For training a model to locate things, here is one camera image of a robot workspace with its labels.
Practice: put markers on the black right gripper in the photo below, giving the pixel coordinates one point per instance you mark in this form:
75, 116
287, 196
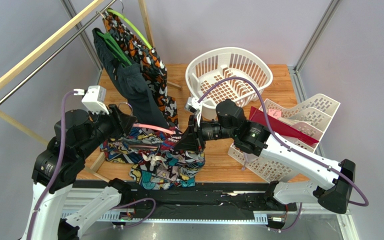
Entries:
196, 133

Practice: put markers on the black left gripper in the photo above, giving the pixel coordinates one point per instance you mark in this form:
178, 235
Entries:
122, 123

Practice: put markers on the pink clothes hanger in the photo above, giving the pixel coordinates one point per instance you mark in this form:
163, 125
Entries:
144, 137

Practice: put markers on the colourful comic print shorts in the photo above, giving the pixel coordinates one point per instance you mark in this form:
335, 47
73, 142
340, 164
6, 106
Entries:
158, 169

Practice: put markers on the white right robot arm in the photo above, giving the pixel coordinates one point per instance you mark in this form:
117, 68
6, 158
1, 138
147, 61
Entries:
330, 182

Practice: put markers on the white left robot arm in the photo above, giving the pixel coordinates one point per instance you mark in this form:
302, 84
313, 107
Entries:
77, 135

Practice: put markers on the dark grey shorts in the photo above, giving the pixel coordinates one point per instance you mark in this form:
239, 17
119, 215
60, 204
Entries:
126, 76

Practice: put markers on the orange camouflage print shorts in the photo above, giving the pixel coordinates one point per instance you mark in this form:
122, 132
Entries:
152, 68

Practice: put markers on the dark green clothes hanger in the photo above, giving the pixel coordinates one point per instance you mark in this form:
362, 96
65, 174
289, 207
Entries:
113, 46

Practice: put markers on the light green clothes hanger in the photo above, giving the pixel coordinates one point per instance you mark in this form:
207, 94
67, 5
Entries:
148, 39

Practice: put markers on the white plastic laundry basket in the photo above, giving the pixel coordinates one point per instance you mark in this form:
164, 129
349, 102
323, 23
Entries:
227, 73

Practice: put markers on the pink sticky note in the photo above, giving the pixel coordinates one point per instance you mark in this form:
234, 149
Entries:
274, 113

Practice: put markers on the red plastic folder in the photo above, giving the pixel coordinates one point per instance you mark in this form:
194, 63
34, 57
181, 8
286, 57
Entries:
279, 127

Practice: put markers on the metal hanging rod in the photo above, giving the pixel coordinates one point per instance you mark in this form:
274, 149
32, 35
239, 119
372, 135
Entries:
54, 54

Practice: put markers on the white tiered file organizer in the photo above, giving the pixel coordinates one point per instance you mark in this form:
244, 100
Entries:
303, 125

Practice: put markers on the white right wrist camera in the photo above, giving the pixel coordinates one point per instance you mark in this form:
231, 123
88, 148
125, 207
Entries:
195, 107

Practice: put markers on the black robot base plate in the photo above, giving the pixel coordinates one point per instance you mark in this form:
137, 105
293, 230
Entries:
232, 200

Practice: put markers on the white slotted cable duct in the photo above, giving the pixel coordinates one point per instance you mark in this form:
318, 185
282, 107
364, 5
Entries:
115, 216

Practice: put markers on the aluminium frame post right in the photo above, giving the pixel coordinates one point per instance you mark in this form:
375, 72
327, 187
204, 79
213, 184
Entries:
317, 33

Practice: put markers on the aluminium frame post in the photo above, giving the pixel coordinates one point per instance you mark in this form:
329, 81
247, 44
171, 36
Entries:
71, 12
317, 33

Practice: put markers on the aluminium frame post left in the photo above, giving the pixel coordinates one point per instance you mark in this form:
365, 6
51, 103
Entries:
71, 12

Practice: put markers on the wooden clothes rack frame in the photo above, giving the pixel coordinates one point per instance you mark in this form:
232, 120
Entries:
30, 58

